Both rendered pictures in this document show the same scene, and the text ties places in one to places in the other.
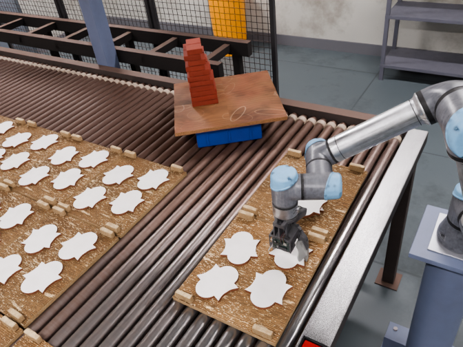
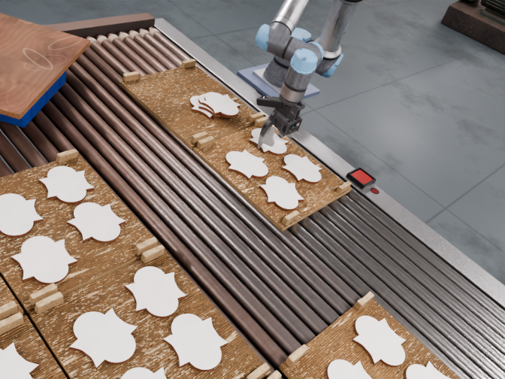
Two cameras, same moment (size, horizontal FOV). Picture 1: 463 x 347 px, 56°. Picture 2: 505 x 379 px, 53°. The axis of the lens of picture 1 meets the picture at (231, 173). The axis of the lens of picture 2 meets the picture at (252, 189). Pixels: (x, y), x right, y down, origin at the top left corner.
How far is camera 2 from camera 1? 165 cm
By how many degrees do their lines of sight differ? 68
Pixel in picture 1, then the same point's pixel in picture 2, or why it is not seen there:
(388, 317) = not seen: hidden behind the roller
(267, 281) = (296, 165)
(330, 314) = (330, 156)
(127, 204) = (103, 222)
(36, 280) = (201, 347)
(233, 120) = (49, 67)
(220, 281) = (283, 190)
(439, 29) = not seen: outside the picture
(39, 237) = (101, 338)
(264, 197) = (182, 124)
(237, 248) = (248, 165)
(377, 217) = (247, 90)
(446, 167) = not seen: hidden behind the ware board
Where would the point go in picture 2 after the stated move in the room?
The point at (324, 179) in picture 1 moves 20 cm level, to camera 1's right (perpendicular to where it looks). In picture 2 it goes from (317, 48) to (322, 25)
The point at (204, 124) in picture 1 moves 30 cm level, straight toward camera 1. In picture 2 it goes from (28, 86) to (129, 115)
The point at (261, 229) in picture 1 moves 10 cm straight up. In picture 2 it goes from (228, 144) to (234, 119)
